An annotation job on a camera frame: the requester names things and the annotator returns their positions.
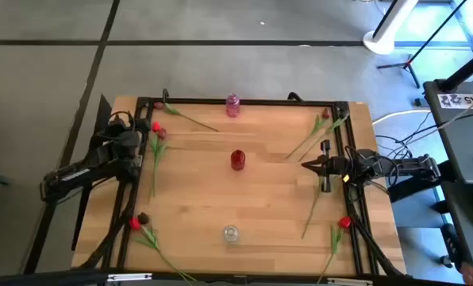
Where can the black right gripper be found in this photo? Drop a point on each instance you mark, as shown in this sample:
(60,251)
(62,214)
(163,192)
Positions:
(333,165)

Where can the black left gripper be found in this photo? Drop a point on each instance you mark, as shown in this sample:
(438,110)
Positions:
(142,125)

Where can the artificial flowers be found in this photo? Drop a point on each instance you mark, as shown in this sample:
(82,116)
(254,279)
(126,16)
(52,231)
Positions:
(156,127)

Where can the long green stem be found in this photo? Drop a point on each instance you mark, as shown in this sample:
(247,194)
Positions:
(312,206)

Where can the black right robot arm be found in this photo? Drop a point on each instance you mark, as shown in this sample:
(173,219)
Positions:
(411,165)

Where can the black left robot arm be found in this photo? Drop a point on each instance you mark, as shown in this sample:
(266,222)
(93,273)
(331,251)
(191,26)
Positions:
(81,172)

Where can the red ribbed glass vase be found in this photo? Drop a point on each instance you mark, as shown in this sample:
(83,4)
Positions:
(237,160)

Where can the pink ribbed glass vase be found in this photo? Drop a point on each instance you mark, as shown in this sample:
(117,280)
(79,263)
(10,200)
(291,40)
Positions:
(233,105)

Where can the clear ribbed glass vase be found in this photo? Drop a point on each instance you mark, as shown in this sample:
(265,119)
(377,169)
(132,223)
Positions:
(231,234)

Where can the dark red artificial tulip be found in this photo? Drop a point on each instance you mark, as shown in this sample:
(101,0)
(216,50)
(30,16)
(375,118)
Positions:
(326,113)
(162,134)
(172,110)

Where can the yellow tag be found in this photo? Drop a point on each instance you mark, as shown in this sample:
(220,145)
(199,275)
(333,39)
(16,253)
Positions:
(346,178)

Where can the bright red artificial tulip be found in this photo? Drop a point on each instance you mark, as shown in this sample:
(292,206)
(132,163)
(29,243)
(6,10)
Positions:
(344,222)
(134,224)

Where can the dark maroon artificial tulip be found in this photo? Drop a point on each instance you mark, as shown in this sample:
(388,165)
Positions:
(143,218)

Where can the black tripod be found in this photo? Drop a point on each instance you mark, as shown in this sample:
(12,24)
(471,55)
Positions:
(409,62)

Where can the white stand base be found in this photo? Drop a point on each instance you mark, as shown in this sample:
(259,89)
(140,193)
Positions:
(379,41)

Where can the black desk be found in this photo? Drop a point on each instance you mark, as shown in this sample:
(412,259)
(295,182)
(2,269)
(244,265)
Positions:
(466,139)

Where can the white paper label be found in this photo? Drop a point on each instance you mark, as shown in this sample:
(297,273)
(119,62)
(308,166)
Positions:
(454,100)

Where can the black chair base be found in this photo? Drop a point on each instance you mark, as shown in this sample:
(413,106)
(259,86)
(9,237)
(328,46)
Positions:
(452,238)

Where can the black desk pole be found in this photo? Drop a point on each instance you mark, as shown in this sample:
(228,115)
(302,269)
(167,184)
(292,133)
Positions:
(470,67)

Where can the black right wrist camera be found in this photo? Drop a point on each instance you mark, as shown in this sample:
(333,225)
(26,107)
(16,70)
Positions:
(365,159)

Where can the black aluminium table frame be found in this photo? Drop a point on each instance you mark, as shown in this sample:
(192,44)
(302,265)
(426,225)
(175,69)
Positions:
(260,101)

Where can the silver metal bracket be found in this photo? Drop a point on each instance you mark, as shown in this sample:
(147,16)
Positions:
(349,282)
(129,277)

